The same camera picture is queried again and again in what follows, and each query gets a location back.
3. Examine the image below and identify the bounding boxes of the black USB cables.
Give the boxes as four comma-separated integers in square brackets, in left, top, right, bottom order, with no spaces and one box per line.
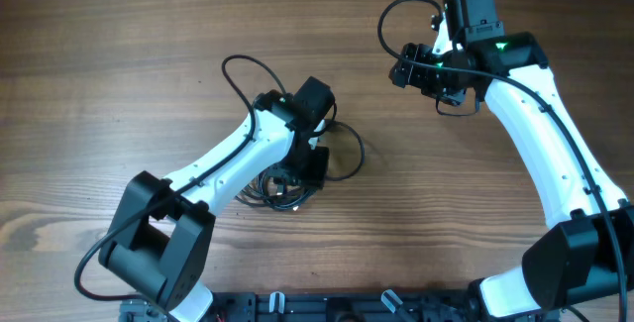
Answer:
[234,119,367,213]

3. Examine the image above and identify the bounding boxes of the left camera black cable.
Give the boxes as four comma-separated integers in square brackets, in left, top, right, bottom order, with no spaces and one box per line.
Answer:
[73,54,288,322]

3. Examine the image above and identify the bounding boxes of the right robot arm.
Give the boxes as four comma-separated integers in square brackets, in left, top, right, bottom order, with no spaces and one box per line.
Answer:
[390,0,633,321]

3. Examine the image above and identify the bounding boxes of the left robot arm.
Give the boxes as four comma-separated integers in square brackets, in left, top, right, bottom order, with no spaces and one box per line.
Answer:
[98,77,335,321]

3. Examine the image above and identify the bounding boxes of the right camera black cable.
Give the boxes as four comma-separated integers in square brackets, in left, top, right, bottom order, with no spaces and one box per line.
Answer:
[376,0,629,322]

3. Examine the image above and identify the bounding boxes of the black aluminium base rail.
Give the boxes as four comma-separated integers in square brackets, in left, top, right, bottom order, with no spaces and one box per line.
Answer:
[118,289,476,322]

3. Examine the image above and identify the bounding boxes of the camera black cable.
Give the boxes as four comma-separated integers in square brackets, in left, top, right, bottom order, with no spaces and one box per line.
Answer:
[376,0,629,322]
[73,54,288,322]

